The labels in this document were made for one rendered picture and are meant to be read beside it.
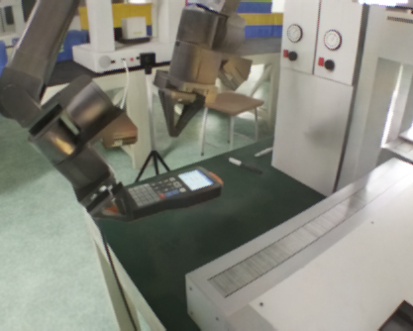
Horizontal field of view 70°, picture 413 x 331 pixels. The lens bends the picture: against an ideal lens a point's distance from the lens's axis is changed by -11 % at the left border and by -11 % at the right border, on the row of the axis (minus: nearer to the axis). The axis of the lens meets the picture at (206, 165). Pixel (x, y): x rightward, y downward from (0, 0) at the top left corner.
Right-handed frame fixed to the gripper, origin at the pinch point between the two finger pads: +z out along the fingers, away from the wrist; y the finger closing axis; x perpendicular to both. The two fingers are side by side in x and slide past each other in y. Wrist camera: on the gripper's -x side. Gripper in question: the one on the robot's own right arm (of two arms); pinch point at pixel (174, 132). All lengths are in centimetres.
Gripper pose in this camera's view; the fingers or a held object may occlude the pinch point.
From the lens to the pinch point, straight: 54.0
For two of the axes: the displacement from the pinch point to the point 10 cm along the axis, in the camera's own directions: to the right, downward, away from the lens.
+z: -2.3, 9.1, 3.5
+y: -5.0, -4.2, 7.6
